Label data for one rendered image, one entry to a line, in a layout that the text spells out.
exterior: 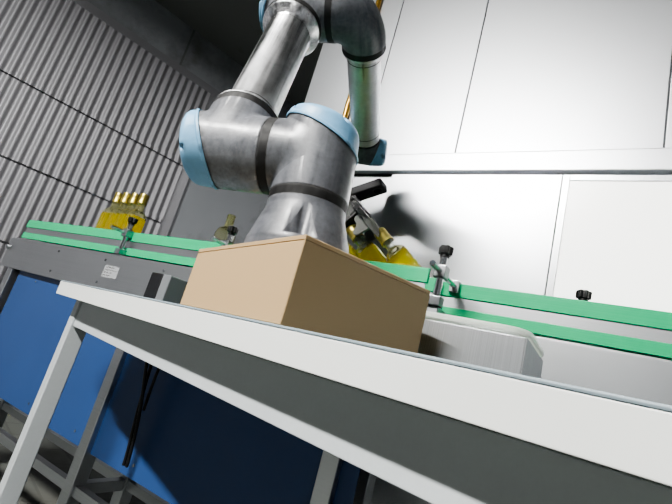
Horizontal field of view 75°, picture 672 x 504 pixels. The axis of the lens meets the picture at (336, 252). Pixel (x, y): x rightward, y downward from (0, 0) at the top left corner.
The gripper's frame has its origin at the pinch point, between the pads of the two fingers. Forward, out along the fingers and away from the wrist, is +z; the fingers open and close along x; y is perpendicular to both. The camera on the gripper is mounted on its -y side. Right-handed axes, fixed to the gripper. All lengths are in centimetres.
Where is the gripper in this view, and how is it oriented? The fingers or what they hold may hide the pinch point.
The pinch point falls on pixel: (381, 234)
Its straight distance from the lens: 116.5
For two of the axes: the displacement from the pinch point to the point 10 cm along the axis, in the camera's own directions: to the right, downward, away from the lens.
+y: -7.5, 6.4, 1.7
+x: -4.8, -3.4, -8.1
